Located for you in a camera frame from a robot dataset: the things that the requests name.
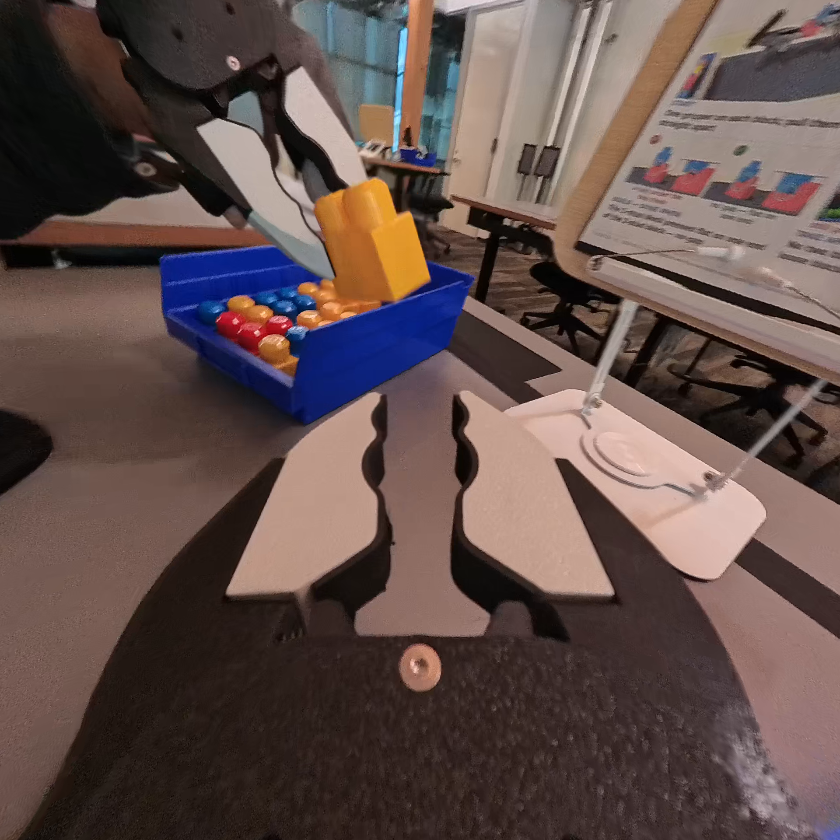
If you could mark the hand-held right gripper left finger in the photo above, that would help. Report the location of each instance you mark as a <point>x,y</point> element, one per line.
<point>308,512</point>

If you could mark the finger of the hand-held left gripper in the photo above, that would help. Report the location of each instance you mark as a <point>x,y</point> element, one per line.
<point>321,131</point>
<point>243,170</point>

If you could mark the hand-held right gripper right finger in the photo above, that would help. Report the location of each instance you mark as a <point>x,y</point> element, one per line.
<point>531,512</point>

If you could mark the yellow two-stud mega block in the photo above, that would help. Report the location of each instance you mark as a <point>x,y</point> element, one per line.
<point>367,249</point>

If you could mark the pile of mega blocks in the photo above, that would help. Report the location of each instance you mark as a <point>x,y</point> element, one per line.
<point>262,325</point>

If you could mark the blue bin with block pile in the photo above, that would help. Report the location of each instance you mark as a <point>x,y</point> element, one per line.
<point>367,354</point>

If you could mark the person's left forearm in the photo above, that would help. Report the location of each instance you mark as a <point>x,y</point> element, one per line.
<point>52,131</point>

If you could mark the far wooden board stand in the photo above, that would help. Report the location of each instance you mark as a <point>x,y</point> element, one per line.
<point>375,128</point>

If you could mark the far wooden desk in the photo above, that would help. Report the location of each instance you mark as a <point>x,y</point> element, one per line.
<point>407,167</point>

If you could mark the small far blue bin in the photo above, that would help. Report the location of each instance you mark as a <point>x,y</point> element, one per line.
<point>417,156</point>

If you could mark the instruction sheet on white stand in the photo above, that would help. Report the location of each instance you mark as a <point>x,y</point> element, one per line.
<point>656,512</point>

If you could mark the black office chair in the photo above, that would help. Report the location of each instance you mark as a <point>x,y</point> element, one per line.
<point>571,289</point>
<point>754,394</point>
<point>430,216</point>

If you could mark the white door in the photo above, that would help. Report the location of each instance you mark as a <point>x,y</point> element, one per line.
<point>495,98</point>

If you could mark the wooden desk with black legs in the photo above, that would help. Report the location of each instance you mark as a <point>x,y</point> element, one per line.
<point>505,210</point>

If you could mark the printed instruction sheet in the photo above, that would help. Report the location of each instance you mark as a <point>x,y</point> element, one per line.
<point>754,131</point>

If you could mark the wooden post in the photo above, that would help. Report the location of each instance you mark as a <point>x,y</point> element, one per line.
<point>418,65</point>

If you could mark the wall tablet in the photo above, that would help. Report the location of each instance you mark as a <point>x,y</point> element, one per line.
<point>550,161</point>
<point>527,159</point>

